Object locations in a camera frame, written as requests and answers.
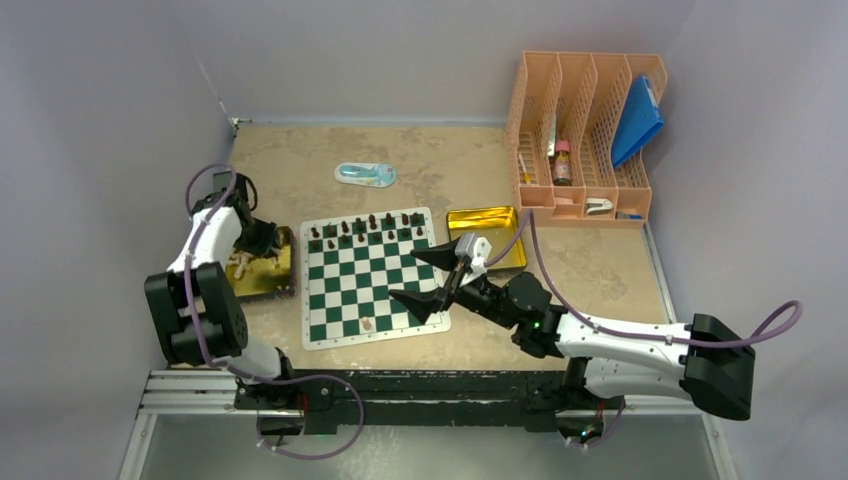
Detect empty gold tin lid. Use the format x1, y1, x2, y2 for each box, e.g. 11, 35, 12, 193
446, 206, 527, 275

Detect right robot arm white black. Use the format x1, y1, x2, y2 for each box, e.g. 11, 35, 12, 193
389, 235, 756, 421

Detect blue folder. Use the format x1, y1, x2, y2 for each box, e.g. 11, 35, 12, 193
611, 74, 664, 168

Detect green white chess board mat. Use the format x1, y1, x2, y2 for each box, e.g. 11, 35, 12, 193
298, 207, 451, 351

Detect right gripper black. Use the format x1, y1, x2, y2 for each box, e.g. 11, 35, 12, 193
389, 237, 518, 330

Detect small bottle pink cap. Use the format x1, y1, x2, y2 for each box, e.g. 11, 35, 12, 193
552, 139, 572, 186

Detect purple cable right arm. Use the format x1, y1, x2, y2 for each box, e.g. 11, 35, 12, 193
486, 209, 804, 350

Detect blue packaged stapler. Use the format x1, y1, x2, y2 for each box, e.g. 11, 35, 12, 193
334, 162, 397, 188

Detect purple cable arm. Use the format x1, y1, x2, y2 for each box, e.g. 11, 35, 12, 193
184, 163, 366, 462
486, 209, 804, 350

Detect yellow pen in organizer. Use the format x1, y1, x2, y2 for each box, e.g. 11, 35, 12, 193
517, 153, 533, 185

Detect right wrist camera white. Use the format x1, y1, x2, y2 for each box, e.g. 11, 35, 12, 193
454, 233, 492, 273

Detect gold tin with white pieces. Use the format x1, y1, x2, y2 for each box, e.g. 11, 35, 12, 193
225, 226, 297, 303

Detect white stapler in organizer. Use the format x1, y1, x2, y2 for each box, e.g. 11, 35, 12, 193
584, 197, 614, 216

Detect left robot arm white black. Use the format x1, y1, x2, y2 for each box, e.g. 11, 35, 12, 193
143, 169, 298, 409

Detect peach plastic file organizer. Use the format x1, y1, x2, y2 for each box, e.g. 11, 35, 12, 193
505, 51, 668, 229

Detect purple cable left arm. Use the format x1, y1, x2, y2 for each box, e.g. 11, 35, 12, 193
184, 163, 366, 462

